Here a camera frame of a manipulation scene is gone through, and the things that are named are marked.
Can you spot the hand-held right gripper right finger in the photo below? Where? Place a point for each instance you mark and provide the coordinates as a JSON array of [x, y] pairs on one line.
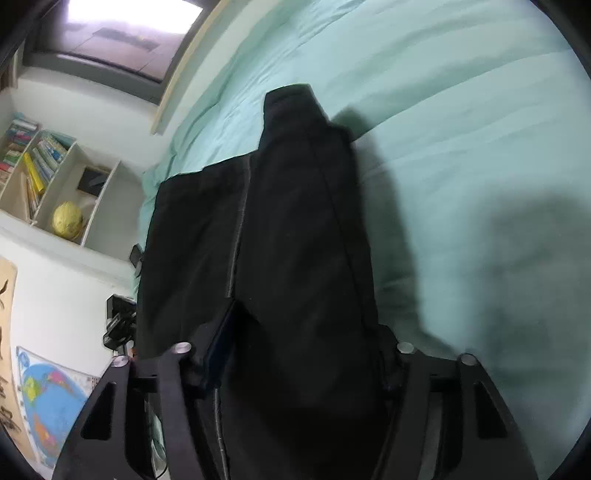
[[411, 374]]

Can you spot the window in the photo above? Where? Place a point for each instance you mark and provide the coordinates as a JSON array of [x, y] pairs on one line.
[[120, 32]]

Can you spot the row of books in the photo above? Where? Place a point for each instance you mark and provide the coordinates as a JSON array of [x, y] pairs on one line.
[[39, 161]]

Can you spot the yellow globe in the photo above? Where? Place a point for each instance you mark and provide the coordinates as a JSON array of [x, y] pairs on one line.
[[67, 220]]

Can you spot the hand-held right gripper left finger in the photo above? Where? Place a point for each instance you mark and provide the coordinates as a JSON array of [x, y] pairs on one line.
[[220, 339]]

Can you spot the teal bed sheet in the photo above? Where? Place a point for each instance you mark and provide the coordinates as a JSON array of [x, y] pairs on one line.
[[461, 138]]

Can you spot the wooden bed board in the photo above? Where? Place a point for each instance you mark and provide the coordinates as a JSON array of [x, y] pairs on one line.
[[184, 74]]

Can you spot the black box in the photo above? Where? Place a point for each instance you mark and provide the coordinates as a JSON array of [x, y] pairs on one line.
[[91, 181]]

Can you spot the black camera on stand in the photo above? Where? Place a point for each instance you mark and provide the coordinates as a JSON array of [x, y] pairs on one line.
[[119, 321]]

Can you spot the world map poster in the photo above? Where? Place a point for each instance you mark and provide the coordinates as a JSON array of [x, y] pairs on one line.
[[51, 406]]

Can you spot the black hooded jacket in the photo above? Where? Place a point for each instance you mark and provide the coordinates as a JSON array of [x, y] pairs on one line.
[[286, 254]]

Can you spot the white bookshelf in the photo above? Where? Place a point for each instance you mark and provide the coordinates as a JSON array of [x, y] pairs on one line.
[[108, 207]]

